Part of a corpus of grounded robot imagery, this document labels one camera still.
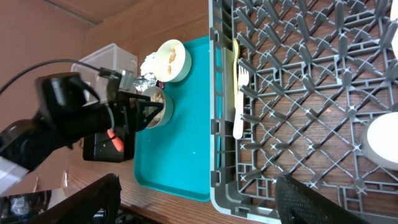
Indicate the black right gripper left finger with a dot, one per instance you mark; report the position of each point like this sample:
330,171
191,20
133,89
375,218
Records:
81,207

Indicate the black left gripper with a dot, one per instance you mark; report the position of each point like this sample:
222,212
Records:
133,112

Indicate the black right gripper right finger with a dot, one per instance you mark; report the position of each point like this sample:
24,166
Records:
298,204

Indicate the grey bowl with rice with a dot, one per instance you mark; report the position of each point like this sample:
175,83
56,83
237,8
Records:
157,95

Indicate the orange carrot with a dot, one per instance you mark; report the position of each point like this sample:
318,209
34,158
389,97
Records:
117,142

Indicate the white plastic fork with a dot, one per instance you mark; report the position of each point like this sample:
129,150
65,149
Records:
243,80

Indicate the white plastic cup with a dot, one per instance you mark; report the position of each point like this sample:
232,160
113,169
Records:
378,140

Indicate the yellow plastic spoon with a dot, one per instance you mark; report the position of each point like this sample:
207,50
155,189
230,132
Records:
235,71

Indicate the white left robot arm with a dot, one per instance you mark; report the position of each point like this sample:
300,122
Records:
69,110

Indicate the grey dishwasher rack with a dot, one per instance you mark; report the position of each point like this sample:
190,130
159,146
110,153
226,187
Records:
318,72

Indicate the crumpled foil wrapper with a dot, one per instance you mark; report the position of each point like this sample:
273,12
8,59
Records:
146,81

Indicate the crumpled white napkin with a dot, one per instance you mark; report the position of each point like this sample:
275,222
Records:
148,65

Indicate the white bowl with peanuts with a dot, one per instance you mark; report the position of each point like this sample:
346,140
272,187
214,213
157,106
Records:
172,62

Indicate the black tray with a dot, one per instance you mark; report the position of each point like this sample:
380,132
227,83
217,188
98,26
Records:
98,147

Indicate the teal plastic tray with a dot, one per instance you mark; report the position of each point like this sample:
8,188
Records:
175,158

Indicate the clear plastic bin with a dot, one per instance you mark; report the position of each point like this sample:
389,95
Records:
111,57

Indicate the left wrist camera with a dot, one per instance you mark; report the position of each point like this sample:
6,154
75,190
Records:
127,79

